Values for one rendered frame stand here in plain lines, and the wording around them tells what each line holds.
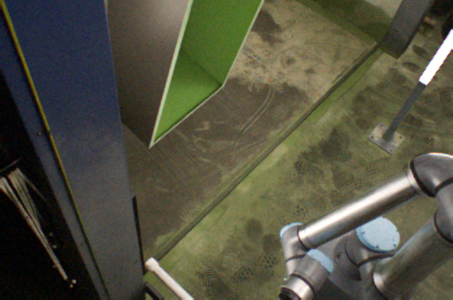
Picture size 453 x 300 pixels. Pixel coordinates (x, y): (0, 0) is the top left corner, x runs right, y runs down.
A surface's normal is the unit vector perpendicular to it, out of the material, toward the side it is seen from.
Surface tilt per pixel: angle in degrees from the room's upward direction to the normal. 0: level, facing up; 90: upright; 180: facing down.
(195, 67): 11
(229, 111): 0
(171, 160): 0
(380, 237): 5
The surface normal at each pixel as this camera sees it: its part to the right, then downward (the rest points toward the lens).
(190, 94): 0.26, -0.47
